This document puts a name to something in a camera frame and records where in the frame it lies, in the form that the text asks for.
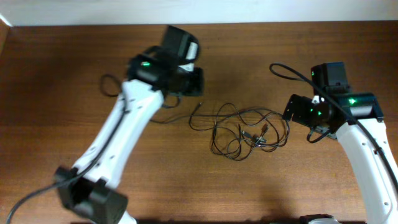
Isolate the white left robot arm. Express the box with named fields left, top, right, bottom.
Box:
left=55, top=26, right=204, bottom=223

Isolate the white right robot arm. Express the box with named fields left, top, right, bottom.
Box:
left=283, top=62, right=397, bottom=223

